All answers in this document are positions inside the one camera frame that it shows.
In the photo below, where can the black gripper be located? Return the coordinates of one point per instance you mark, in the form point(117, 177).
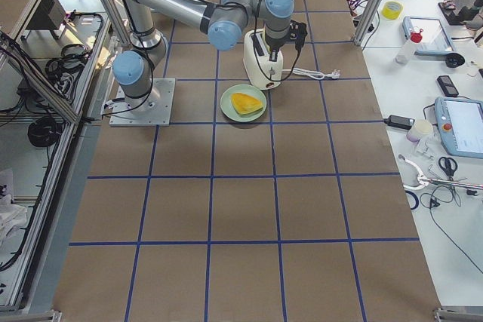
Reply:
point(272, 44)

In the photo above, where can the white toaster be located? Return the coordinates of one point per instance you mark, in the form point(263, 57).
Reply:
point(261, 71)

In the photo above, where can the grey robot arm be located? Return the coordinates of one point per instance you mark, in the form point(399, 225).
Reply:
point(223, 24)

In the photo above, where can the light green plate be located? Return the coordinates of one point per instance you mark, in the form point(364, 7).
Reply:
point(228, 110)

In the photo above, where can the bread slice on plate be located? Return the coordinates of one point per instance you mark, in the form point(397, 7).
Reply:
point(245, 104)

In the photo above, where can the yellow tape roll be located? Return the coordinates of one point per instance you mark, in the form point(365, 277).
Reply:
point(391, 10)

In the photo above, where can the black power adapter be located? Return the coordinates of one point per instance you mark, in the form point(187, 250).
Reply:
point(399, 122)

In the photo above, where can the blue teach pendant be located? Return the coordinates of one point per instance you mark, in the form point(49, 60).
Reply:
point(459, 122)

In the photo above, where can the black scissors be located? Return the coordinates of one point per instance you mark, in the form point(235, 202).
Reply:
point(449, 166)

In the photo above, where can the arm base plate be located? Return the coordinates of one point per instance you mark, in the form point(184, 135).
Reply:
point(152, 110)

